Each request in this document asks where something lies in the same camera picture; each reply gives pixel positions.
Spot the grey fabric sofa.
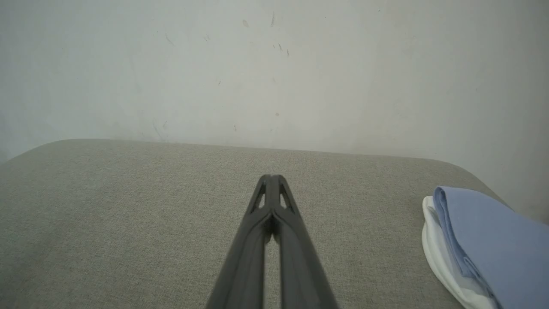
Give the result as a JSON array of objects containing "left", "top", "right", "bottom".
[{"left": 0, "top": 138, "right": 549, "bottom": 309}]

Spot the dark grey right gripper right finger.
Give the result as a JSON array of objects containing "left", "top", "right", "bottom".
[{"left": 271, "top": 175, "right": 339, "bottom": 309}]

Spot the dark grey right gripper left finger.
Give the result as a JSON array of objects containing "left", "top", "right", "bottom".
[{"left": 206, "top": 175, "right": 271, "bottom": 309}]

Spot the light blue white-collared shirt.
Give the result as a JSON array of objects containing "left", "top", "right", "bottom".
[{"left": 422, "top": 186, "right": 549, "bottom": 309}]

